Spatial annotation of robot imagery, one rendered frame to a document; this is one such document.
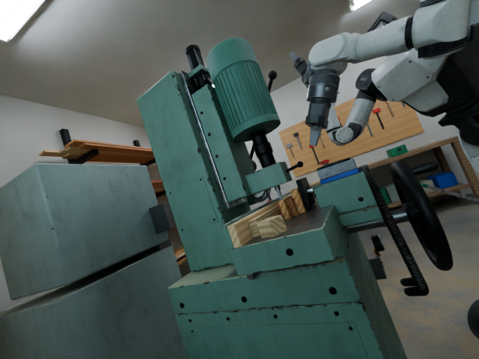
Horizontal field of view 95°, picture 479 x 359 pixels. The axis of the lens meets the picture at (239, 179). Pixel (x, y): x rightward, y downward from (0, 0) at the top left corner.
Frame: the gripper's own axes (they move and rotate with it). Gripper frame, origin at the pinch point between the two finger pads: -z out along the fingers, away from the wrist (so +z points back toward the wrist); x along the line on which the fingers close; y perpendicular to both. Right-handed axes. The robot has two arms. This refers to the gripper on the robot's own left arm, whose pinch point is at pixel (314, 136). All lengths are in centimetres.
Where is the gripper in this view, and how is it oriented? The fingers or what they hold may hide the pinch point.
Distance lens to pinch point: 75.4
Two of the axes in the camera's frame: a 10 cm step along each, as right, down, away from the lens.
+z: 1.2, -9.8, -1.5
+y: -8.8, -1.8, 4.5
